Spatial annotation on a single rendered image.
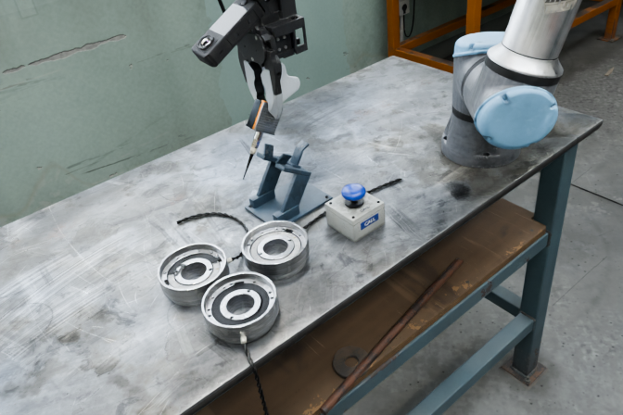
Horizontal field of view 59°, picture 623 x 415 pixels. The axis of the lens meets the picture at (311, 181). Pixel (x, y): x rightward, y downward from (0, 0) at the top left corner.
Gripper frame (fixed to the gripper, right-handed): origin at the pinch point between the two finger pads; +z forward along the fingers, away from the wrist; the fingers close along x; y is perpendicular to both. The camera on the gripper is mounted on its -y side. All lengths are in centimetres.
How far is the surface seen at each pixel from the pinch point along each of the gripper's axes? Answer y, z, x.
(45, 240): -35.6, 19.6, 24.7
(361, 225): 3.6, 16.9, -16.8
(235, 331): -23.4, 16.2, -21.1
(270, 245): -9.2, 17.9, -8.9
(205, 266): -19.5, 17.1, -6.0
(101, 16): 25, 17, 149
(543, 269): 55, 58, -23
